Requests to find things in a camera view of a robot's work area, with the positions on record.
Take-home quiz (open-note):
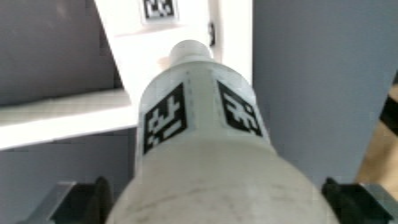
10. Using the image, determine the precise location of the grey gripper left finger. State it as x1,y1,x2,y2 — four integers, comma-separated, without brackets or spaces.
19,177,113,224

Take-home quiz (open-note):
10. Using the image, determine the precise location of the white lamp bulb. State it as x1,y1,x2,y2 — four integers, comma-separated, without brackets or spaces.
106,40,339,224

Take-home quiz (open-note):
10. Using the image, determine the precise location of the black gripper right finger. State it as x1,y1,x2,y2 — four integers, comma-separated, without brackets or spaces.
321,178,398,224

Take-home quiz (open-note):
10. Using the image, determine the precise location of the white lamp base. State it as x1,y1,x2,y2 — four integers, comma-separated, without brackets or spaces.
0,0,254,151

